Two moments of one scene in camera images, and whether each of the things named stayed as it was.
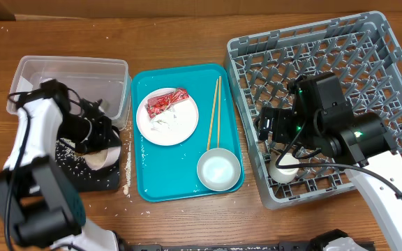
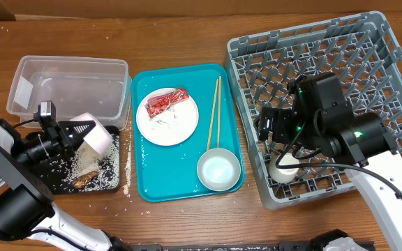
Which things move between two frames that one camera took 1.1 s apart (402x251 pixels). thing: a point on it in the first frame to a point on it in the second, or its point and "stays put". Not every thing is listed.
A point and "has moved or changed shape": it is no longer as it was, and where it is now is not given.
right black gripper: x=280 y=116 stays put
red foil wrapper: x=157 y=104 stays put
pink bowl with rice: x=104 y=158 has moved or changed shape
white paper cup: x=280 y=174 stays put
